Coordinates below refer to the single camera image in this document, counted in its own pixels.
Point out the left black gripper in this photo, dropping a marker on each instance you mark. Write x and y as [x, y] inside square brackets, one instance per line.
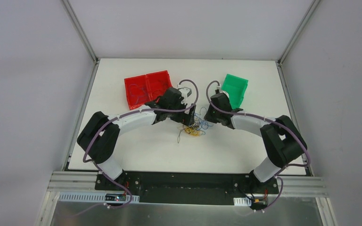
[190, 113]

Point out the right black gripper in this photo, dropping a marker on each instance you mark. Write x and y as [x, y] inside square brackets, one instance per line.
[209, 115]

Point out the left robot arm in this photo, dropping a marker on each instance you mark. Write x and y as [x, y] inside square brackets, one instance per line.
[99, 137]

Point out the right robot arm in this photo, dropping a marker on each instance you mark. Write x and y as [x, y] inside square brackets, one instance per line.
[282, 141]

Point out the green bin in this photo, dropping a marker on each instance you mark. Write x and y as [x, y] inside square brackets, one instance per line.
[235, 87]

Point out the red double bin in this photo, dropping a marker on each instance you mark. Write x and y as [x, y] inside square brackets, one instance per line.
[144, 88]

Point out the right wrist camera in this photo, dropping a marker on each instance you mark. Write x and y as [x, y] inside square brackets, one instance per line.
[219, 90]

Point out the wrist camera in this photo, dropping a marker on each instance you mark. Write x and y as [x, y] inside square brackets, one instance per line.
[185, 93]
[219, 90]

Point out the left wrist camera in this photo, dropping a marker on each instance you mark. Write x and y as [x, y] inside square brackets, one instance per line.
[185, 93]

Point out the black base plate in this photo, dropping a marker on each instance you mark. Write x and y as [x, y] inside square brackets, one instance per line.
[187, 188]

